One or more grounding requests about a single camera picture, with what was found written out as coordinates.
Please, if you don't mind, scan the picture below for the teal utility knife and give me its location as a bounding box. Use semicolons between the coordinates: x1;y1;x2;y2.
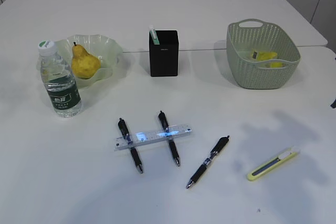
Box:
149;26;160;45

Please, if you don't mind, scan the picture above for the yellow pear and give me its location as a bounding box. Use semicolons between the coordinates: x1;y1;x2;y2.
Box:
71;42;101;79

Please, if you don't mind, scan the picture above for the yellow waste paper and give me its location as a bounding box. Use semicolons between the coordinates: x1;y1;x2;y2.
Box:
246;49;288;68

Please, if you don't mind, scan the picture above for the clear water bottle green label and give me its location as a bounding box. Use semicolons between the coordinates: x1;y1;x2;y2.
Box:
38;40;82;118

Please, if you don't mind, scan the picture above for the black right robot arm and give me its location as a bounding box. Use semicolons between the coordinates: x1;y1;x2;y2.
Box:
330;100;336;109

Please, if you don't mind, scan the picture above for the black pen middle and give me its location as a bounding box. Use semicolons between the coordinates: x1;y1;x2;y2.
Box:
158;111;181;166

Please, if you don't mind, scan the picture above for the black pen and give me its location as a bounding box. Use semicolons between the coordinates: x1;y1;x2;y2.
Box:
118;118;143;174
158;111;181;166
186;135;230;189

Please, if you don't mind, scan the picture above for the black square pen holder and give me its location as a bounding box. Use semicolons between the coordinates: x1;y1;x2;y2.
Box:
149;30;179;77

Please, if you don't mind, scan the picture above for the black pen left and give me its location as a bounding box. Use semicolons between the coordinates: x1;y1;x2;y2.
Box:
118;118;143;174

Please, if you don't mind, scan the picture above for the clear plastic ruler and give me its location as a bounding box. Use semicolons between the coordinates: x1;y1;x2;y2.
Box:
113;124;192;151

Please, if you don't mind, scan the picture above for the black pen right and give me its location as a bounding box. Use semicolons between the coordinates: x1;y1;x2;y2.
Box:
186;135;230;189

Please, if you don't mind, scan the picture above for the green wavy glass plate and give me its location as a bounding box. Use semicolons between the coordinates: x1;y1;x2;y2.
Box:
54;35;122;88

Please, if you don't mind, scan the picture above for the green plastic woven basket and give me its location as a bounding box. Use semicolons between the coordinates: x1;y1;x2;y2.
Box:
226;19;301;90

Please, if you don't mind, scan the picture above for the yellow utility knife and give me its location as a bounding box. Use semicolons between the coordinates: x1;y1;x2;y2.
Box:
246;147;300;182

